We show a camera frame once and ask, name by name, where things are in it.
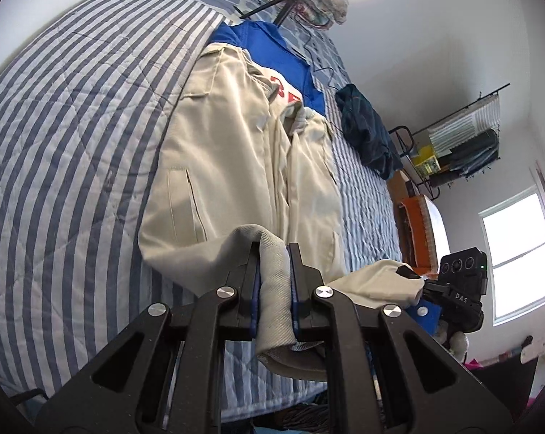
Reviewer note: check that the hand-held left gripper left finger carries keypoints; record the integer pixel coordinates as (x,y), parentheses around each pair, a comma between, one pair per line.
(255,298)

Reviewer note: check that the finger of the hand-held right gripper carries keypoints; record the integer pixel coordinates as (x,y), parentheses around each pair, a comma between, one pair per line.
(430,290)

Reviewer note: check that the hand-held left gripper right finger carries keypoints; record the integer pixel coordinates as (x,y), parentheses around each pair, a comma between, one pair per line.
(293,294)

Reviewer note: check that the cream jacket with blue trim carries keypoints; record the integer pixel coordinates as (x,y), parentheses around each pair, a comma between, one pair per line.
(218,144)

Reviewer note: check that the dark hanging clothes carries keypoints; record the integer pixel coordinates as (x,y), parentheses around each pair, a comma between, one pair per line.
(473,149)

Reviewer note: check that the black metal clothes rack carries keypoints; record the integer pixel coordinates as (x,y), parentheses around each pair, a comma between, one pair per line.
(494,91)

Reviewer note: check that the person's right hand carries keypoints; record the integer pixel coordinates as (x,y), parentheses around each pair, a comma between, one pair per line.
(453,339)

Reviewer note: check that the window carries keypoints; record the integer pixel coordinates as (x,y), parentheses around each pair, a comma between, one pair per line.
(516,253)

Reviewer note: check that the orange wooden bedside furniture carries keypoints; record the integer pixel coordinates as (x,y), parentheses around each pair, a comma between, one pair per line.
(417,226)

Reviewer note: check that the pink cloth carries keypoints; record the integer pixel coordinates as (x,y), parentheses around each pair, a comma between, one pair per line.
(471,362)

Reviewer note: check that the black bag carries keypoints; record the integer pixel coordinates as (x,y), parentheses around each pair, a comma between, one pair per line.
(503,379)

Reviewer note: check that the dark striped cloth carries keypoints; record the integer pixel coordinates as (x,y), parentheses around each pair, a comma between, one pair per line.
(299,418)

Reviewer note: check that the yellow packet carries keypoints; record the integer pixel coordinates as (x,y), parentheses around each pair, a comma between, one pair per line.
(424,160)

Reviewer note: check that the white striped hanging cloth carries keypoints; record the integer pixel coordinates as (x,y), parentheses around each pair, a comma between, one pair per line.
(462,122)

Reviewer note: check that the dark teal garment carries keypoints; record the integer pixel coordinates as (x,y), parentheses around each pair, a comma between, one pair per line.
(367,131)

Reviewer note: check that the blue white striped bed blanket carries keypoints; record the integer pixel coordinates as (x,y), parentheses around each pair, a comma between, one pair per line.
(73,144)

